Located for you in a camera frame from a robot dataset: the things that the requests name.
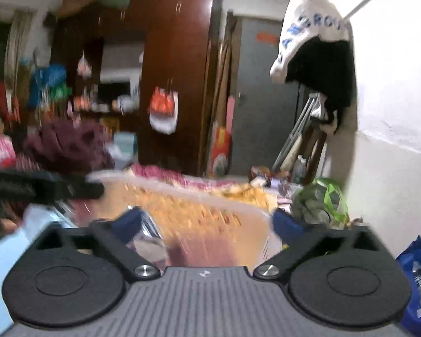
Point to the window curtains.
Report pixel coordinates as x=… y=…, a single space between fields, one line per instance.
x=21 y=22

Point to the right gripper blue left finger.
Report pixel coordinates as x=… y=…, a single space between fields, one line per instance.
x=112 y=238

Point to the green white plastic bag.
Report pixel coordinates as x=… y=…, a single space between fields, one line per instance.
x=321 y=202

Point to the grey door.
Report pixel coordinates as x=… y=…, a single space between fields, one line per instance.
x=264 y=112

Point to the white black hanging jacket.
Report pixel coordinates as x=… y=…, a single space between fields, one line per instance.
x=314 y=50

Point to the white plastic basket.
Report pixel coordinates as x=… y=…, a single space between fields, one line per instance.
x=194 y=228

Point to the maroon blanket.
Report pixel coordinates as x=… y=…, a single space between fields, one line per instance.
x=64 y=147

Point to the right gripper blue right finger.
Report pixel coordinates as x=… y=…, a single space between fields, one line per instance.
x=299 y=236

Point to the blue bags pile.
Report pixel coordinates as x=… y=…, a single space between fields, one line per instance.
x=53 y=79

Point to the red white hanging bag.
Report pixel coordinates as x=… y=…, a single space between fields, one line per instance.
x=163 y=111

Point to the dark red wooden wardrobe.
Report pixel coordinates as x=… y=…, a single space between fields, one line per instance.
x=176 y=43

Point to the blue tote bag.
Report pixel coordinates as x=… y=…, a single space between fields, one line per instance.
x=410 y=262

